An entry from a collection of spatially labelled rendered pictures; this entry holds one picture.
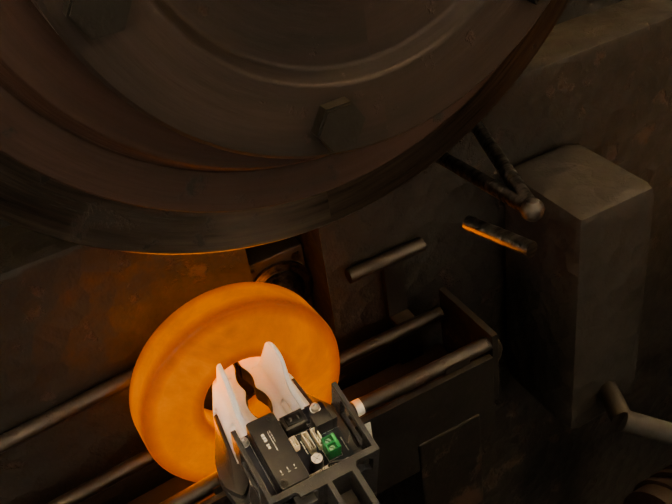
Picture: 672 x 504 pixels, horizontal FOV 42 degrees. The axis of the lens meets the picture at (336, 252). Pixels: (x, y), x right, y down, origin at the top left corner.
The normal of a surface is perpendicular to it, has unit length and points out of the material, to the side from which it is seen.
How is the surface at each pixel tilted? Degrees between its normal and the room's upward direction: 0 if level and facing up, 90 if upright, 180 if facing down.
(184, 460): 88
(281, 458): 14
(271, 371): 87
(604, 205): 23
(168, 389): 88
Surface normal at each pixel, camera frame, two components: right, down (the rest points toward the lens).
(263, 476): 0.00, -0.65
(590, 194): -0.13, -0.80
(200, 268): 0.47, 0.47
